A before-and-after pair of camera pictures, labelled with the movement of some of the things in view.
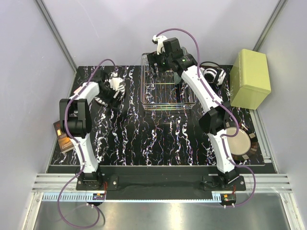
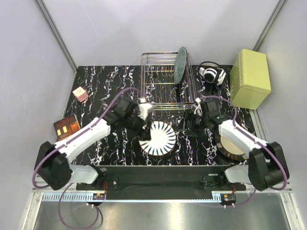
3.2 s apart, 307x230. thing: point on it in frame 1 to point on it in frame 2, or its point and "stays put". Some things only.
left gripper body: (114, 95) to (143, 127)
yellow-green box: (250, 81) stays put
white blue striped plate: (122, 86) to (163, 139)
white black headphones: (217, 75) stays put
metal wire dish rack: (159, 91) stays put
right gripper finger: (152, 71) to (181, 126)
